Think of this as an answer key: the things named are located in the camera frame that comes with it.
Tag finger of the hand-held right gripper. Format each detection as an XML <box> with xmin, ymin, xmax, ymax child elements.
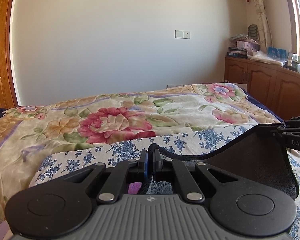
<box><xmin>256</xmin><ymin>122</ymin><xmax>287</xmax><ymax>131</ymax></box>
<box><xmin>269</xmin><ymin>129</ymin><xmax>287</xmax><ymax>138</ymax></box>

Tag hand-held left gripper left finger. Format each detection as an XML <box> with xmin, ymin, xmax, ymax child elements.
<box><xmin>62</xmin><ymin>148</ymin><xmax>150</xmax><ymax>204</ymax></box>

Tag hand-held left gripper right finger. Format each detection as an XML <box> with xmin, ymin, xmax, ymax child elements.
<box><xmin>150</xmin><ymin>148</ymin><xmax>240</xmax><ymax>202</ymax></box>

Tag dark grey towel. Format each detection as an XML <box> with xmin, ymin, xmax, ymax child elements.
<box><xmin>126</xmin><ymin>123</ymin><xmax>300</xmax><ymax>201</ymax></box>

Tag purple tag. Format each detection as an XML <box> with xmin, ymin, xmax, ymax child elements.
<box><xmin>126</xmin><ymin>182</ymin><xmax>143</xmax><ymax>195</ymax></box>

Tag white blue-flowered bed sheet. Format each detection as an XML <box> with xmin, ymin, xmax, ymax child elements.
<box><xmin>29</xmin><ymin>124</ymin><xmax>300</xmax><ymax>240</ymax></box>

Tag wooden cabinet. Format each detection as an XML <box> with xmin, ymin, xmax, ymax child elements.
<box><xmin>224</xmin><ymin>56</ymin><xmax>300</xmax><ymax>122</ymax></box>

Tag floral plush blanket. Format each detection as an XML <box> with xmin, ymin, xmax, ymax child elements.
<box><xmin>0</xmin><ymin>83</ymin><xmax>283</xmax><ymax>224</ymax></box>

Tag clear plastic bag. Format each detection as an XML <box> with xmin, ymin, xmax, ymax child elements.
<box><xmin>250</xmin><ymin>50</ymin><xmax>287</xmax><ymax>64</ymax></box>

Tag small items on windowsill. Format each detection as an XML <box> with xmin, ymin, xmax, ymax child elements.
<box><xmin>284</xmin><ymin>50</ymin><xmax>300</xmax><ymax>76</ymax></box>

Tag blue box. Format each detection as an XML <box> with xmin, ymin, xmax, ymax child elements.
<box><xmin>267</xmin><ymin>46</ymin><xmax>287</xmax><ymax>59</ymax></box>

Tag pile of boxes and books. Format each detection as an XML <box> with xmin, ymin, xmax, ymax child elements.
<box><xmin>226</xmin><ymin>33</ymin><xmax>262</xmax><ymax>59</ymax></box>

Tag dark hand fan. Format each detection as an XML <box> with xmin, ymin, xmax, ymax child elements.
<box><xmin>248</xmin><ymin>24</ymin><xmax>259</xmax><ymax>40</ymax></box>

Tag patterned cream curtain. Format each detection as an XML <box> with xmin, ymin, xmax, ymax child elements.
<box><xmin>247</xmin><ymin>0</ymin><xmax>274</xmax><ymax>54</ymax></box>

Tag wooden window frame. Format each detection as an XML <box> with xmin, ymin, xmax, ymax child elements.
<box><xmin>282</xmin><ymin>0</ymin><xmax>300</xmax><ymax>55</ymax></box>

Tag wall switch and socket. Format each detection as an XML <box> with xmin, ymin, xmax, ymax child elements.
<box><xmin>175</xmin><ymin>30</ymin><xmax>191</xmax><ymax>39</ymax></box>

